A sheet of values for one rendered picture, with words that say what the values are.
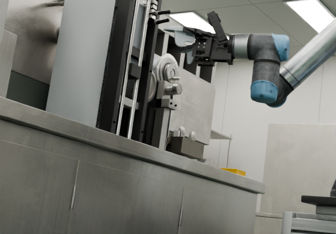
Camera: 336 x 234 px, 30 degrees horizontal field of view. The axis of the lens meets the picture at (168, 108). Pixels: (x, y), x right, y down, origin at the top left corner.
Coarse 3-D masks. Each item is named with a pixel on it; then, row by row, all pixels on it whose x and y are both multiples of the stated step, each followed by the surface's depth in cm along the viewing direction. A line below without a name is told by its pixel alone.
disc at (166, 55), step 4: (160, 56) 231; (164, 56) 232; (168, 56) 235; (172, 56) 237; (160, 60) 230; (156, 64) 229; (176, 64) 239; (156, 68) 228; (156, 72) 228; (156, 76) 228
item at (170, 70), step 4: (168, 64) 231; (172, 64) 233; (164, 68) 231; (168, 68) 231; (172, 68) 233; (176, 68) 235; (164, 72) 231; (168, 72) 231; (172, 72) 233; (176, 72) 235; (164, 76) 231; (168, 76) 231; (172, 76) 234; (168, 80) 231; (172, 80) 233
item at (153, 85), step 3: (153, 75) 227; (153, 78) 227; (150, 81) 226; (153, 81) 228; (150, 84) 226; (153, 84) 228; (150, 87) 226; (153, 87) 228; (150, 90) 226; (153, 90) 227; (150, 93) 226; (153, 93) 227; (150, 96) 225
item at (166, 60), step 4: (164, 60) 232; (168, 60) 234; (172, 60) 236; (160, 64) 230; (164, 64) 232; (160, 68) 229; (160, 72) 229; (160, 76) 229; (176, 80) 238; (172, 84) 236; (156, 88) 236
